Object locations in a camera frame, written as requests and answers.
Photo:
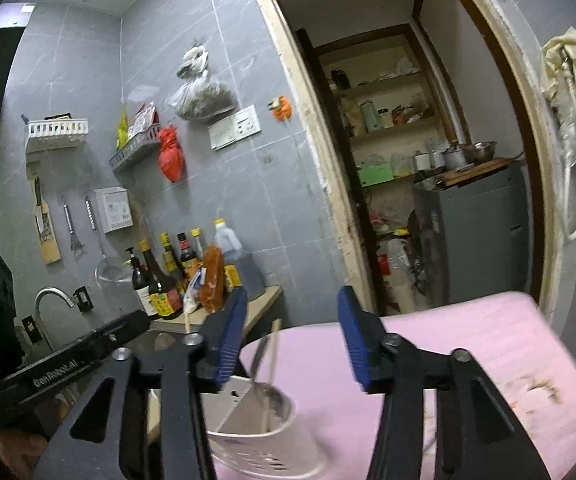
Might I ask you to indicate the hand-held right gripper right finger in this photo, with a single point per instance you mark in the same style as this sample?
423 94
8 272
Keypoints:
353 340

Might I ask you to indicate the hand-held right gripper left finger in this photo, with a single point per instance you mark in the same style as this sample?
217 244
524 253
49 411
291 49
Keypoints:
233 335

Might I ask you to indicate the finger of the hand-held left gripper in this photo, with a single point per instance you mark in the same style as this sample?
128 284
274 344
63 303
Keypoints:
123 327

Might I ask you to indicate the wooden chopsticks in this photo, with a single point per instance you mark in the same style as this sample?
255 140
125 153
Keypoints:
268 400

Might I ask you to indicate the white plastic utensil holder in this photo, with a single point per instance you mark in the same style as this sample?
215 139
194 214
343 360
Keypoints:
268 452

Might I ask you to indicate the person's left hand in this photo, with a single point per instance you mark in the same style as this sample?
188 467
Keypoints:
15 452

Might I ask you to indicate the dark pump bottle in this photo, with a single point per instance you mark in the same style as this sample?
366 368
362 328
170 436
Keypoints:
138 285

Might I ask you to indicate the beige kitchen counter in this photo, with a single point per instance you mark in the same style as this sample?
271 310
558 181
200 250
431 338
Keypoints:
263 300

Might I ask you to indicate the dark soy sauce bottle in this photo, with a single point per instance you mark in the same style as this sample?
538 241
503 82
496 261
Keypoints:
160 295

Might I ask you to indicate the white seasoning packet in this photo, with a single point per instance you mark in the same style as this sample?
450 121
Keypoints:
194 295

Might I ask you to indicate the metal mesh strainer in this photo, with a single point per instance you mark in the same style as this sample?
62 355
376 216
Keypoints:
110 272

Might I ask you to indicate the red chili powder packet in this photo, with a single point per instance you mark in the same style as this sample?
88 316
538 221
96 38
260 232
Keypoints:
212 280

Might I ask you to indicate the large cooking oil jug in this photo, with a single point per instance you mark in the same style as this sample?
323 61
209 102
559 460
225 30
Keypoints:
238 260

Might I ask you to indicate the steel kitchen faucet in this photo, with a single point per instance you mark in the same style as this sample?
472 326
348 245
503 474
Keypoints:
50 295

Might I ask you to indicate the yellow cap sauce bottle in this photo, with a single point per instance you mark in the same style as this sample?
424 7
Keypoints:
170 260

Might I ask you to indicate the pink floral tablecloth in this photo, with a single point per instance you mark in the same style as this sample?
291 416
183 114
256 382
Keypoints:
443 330

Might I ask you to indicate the red label sauce bottle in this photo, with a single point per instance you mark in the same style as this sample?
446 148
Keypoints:
186 255

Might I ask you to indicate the clear yellow cap bottle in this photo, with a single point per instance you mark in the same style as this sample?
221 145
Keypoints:
199 245

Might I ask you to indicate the wooden cutting board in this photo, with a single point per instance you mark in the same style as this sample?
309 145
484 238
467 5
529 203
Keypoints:
50 252

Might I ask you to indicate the metal peeler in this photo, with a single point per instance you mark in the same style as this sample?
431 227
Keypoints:
72 230

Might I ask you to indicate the kitchen knife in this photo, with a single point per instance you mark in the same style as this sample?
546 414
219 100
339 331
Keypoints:
42 210

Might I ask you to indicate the grey cabinet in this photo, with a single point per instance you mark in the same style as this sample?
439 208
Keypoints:
473 240

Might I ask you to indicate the green box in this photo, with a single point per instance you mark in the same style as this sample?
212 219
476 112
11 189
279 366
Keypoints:
374 175

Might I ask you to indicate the red plastic bag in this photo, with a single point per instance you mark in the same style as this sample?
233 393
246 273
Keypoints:
170 157

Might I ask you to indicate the green yellow seasoning packet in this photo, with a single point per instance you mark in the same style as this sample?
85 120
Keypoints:
122 130

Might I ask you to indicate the brown chopping board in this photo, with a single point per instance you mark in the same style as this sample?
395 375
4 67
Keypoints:
473 171

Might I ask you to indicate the steel pot with lid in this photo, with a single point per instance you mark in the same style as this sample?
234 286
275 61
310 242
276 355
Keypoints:
455 158

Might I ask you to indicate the wooden pantry shelf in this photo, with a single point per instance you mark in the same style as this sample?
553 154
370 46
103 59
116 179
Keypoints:
403 130

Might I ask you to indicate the pale green thermos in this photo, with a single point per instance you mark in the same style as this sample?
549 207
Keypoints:
370 117

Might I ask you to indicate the steel bowl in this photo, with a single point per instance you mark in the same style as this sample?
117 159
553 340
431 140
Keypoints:
482 151

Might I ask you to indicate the clear bag of dried goods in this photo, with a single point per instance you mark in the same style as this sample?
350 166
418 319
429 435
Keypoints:
200 97

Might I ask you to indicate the black wall outlet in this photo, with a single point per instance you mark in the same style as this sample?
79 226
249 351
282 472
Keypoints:
83 299
29 329

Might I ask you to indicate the white wall box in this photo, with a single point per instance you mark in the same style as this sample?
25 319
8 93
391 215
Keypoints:
113 210

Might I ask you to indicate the grey wall shelf basket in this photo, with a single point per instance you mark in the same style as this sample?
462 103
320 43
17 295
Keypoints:
133 155

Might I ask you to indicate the white plastic wall basket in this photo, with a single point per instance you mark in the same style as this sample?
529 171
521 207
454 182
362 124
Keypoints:
58 135

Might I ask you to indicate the white wall socket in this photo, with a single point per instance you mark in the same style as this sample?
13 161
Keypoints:
246 121

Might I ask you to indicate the orange wall hook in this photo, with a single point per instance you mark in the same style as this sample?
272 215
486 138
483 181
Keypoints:
280 108

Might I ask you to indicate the worn wooden door frame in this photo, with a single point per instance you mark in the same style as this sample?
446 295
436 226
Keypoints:
293 85

